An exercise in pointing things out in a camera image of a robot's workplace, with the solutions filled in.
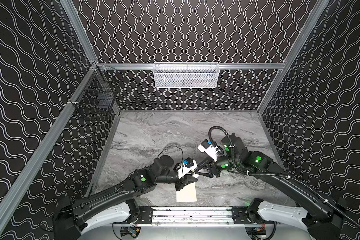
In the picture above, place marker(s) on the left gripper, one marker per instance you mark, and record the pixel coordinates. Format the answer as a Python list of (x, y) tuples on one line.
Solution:
[(181, 181)]

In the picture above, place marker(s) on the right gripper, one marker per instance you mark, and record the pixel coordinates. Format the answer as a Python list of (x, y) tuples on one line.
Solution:
[(214, 167)]

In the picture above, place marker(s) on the cream envelope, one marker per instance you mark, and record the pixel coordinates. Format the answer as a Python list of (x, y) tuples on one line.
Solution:
[(187, 194)]

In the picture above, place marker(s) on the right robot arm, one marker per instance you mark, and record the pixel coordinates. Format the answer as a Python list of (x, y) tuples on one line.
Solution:
[(319, 216)]

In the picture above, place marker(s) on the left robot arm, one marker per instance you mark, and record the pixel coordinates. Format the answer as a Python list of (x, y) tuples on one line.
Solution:
[(71, 216)]

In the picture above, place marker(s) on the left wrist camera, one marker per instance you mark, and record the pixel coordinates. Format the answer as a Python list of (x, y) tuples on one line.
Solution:
[(186, 167)]

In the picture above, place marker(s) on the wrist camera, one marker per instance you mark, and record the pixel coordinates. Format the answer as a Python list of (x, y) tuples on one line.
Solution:
[(214, 152), (186, 167)]

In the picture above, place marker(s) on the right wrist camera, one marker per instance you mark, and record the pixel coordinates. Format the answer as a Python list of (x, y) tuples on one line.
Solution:
[(214, 152)]

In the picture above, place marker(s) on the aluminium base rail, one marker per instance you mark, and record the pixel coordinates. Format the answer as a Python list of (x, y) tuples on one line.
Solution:
[(192, 215)]

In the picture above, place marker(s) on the white wire mesh basket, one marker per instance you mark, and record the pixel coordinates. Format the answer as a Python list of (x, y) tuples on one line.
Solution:
[(182, 75)]

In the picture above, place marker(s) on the black wire basket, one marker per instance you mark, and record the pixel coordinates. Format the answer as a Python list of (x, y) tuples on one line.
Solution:
[(95, 103)]

